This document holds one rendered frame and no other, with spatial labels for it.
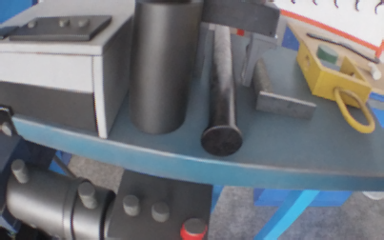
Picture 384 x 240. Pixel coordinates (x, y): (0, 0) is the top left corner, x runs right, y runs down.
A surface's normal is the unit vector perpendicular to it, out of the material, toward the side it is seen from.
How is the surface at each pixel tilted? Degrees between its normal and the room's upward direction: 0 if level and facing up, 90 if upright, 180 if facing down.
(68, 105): 90
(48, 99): 90
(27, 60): 90
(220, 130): 89
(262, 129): 0
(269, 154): 0
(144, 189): 0
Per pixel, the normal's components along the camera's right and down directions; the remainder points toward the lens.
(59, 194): 0.11, -0.61
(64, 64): -0.10, 0.64
